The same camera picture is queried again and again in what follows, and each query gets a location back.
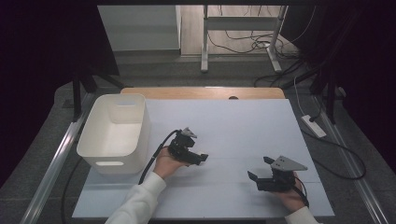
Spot black power cable loop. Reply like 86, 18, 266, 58
301, 126, 367, 181

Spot white power strip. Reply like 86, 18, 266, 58
300, 114, 328, 139

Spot white cabinet panel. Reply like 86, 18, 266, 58
97, 4, 182, 52

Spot black floor cable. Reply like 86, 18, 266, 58
61, 156, 84, 224

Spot grey metal desk frame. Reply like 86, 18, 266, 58
200, 4, 290, 75

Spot black metal stand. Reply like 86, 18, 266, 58
307, 60, 342, 125
70, 60, 126, 123

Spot thick black floor cables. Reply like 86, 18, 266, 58
252, 58, 314, 89

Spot wooden table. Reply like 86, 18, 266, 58
120, 86, 286, 101

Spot tangle of floor cables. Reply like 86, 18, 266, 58
207, 5, 317, 61

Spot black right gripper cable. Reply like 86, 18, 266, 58
292, 175, 310, 208

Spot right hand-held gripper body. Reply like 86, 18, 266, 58
256, 155, 309, 192

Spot thin white cable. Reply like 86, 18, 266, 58
293, 77, 308, 117

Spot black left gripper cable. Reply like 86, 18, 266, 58
137, 129, 182, 186

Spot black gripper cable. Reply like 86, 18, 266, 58
137, 129, 182, 186
292, 175, 310, 208

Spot aluminium floor rail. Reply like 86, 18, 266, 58
19, 92, 96, 224
312, 95, 390, 224

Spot person's right hand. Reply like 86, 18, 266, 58
273, 179, 308, 215

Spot person's left hand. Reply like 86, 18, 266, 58
152, 146, 190, 180

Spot pale blue table board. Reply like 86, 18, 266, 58
71, 98, 336, 219

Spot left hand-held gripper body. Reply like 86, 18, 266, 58
167, 126, 202, 165

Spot white plastic bin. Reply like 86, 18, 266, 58
76, 92, 152, 175

